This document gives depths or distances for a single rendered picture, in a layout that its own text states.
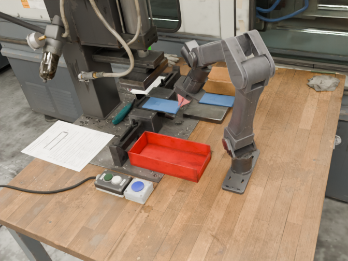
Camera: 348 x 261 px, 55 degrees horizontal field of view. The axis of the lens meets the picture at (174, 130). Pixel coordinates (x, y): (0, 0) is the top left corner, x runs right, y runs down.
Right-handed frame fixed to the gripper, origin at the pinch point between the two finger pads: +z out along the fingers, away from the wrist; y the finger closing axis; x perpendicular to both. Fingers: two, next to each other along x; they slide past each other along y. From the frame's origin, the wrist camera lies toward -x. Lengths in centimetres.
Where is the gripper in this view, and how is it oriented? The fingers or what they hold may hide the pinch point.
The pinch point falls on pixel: (180, 104)
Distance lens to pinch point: 122.0
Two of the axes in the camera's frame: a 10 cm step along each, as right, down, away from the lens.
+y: -8.3, -5.6, 0.3
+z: -3.7, 5.9, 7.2
